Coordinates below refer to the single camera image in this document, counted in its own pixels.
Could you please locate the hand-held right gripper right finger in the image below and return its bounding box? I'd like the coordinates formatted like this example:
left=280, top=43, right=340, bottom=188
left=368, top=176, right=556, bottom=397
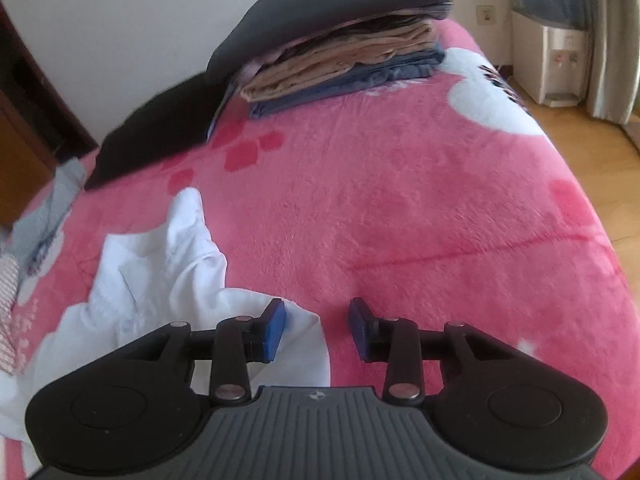
left=348, top=297, right=513, bottom=405

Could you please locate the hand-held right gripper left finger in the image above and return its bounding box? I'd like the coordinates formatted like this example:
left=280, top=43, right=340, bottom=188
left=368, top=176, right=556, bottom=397
left=122, top=298, right=288, bottom=405

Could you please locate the white button shirt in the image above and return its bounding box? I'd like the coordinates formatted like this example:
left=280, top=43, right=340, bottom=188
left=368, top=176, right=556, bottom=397
left=0, top=187, right=333, bottom=443

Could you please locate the stack of folded clothes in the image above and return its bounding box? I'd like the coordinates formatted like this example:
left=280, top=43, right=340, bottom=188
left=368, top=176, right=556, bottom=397
left=206, top=0, right=453, bottom=92
left=247, top=45, right=447, bottom=121

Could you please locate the pink floral blanket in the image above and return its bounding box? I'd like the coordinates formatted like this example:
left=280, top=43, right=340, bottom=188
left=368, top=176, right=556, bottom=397
left=0, top=19, right=640, bottom=480

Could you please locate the black folded cloth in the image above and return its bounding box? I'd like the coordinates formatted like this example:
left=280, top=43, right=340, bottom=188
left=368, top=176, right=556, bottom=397
left=84, top=72, right=229, bottom=192

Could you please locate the light grey-blue garment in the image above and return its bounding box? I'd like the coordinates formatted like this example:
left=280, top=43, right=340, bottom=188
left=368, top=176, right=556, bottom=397
left=9, top=157, right=89, bottom=272

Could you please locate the striped garment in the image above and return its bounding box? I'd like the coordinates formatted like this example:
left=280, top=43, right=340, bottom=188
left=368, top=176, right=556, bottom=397
left=0, top=254, right=24, bottom=377

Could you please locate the beige folded garment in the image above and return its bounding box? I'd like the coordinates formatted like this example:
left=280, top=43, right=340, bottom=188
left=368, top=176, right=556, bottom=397
left=240, top=20, right=441, bottom=104

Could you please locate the brown wooden wardrobe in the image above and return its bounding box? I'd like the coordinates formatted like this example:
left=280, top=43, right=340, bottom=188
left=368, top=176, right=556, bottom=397
left=0, top=0, right=101, bottom=227

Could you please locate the white water dispenser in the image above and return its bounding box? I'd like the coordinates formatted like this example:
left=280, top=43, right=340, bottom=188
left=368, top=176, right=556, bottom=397
left=510, top=7, right=594, bottom=109

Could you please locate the beige curtain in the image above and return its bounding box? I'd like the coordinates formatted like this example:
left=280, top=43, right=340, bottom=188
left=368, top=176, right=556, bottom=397
left=581, top=0, right=640, bottom=127

